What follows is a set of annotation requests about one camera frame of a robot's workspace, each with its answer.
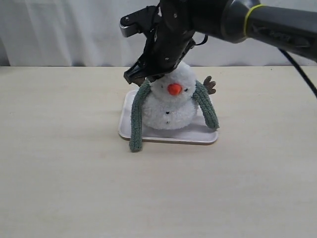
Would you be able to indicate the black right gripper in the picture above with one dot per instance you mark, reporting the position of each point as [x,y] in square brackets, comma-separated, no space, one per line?
[167,46]

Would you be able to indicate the white plush snowman toy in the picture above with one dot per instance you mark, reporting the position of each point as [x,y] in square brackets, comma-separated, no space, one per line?
[172,102]

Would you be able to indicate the green knitted scarf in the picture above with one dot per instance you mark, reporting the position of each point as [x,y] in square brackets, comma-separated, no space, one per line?
[136,141]

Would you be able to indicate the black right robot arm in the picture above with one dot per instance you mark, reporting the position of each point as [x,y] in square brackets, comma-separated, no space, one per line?
[234,21]

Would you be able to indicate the white rectangular plastic tray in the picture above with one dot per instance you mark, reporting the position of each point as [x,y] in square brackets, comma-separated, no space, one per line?
[196,133]

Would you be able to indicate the white backdrop curtain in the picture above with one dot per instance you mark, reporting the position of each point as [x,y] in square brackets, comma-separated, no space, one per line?
[87,33]

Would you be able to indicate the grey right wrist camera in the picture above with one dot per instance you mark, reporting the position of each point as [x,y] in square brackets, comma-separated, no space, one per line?
[140,22]

